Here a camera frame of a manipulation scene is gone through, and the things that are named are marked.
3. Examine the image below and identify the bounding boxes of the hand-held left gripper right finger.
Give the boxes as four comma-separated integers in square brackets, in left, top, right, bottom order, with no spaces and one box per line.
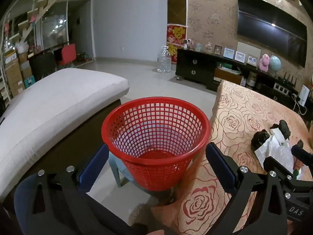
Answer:
[206,142,289,235]

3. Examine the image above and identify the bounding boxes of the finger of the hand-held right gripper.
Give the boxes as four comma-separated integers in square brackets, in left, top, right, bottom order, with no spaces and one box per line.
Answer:
[291,145,313,167]
[263,156,294,179]

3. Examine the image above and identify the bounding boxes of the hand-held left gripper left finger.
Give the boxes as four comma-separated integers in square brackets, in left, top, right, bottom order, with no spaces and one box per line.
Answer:
[22,143,148,235]

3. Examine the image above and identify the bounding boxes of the white tissue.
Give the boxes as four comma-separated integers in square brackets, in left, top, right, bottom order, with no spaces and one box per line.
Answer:
[254,127,285,162]

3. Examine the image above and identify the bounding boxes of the red plastic mesh basket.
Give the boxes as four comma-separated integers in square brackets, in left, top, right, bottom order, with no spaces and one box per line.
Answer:
[101,97,211,192]

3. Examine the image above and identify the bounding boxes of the grey plastic stool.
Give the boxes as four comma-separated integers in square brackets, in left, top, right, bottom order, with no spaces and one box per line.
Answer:
[109,150,148,189]

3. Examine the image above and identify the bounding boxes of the dark sofa base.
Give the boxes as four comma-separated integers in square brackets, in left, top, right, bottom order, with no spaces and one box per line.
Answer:
[0,98,123,216]

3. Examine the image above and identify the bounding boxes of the rose patterned orange tablecloth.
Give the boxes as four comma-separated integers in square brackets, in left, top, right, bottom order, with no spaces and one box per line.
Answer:
[151,80,313,235]

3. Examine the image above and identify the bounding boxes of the white upright modem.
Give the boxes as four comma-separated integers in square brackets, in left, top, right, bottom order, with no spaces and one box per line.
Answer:
[300,85,309,107]

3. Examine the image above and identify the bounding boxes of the beige floor rug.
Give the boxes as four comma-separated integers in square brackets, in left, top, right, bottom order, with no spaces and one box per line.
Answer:
[128,196,177,226]

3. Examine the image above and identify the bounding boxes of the white sofa cushion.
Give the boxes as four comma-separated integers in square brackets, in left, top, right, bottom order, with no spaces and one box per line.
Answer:
[0,68,130,202]

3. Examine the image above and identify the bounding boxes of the white power strip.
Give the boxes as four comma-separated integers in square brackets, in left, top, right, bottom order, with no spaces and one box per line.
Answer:
[273,83,290,94]

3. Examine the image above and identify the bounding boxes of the black router with antennas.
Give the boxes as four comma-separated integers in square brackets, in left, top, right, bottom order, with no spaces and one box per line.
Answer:
[277,71,299,89]

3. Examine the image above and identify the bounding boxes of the tins in cabinet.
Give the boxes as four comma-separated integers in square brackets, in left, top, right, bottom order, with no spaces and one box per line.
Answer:
[241,74,262,89]

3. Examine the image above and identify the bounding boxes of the wooden cabinet drawer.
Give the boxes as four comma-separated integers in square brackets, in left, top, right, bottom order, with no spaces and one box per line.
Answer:
[214,67,243,85]

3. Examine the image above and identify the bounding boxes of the light blue globe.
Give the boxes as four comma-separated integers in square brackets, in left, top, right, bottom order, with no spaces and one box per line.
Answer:
[269,55,282,74]

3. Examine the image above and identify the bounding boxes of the pink plush toy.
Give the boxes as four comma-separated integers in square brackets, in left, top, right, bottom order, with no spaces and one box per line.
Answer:
[258,54,270,71]

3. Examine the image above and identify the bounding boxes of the black television cabinet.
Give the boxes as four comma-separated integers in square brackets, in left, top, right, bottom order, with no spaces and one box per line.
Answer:
[175,48,309,115]

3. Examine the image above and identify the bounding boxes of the black chair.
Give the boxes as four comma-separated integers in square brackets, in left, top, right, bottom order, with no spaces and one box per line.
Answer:
[29,52,57,81]

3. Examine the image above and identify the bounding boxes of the red chair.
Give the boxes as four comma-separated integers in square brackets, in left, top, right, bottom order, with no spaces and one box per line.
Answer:
[59,43,77,68]

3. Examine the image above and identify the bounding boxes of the clear large water jug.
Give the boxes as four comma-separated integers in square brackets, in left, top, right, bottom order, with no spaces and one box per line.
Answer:
[156,45,172,73]

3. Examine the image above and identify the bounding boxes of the stack of cardboard boxes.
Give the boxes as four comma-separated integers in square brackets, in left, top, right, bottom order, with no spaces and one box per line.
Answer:
[3,50,34,96]

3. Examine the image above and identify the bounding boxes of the white plastic bag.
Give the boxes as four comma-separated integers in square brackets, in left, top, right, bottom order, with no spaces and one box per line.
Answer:
[15,42,29,54]

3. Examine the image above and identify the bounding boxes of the glass sliding door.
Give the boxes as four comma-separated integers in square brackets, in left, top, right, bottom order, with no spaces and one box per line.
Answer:
[40,1,69,49]

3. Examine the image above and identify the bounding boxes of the wooden staircase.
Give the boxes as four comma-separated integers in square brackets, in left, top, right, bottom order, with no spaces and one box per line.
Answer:
[0,0,72,54]

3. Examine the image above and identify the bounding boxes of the white cable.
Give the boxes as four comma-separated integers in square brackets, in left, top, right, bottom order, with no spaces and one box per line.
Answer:
[291,94,308,115]

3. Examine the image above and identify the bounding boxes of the beige wall panel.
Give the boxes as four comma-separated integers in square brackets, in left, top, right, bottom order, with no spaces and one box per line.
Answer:
[237,41,262,61]

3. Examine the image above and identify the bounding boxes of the black wall television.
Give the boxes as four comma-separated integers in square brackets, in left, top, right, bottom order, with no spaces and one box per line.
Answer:
[237,0,308,68]

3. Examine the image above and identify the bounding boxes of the red festive wall poster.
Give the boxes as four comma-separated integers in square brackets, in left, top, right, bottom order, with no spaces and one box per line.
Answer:
[167,24,188,64]

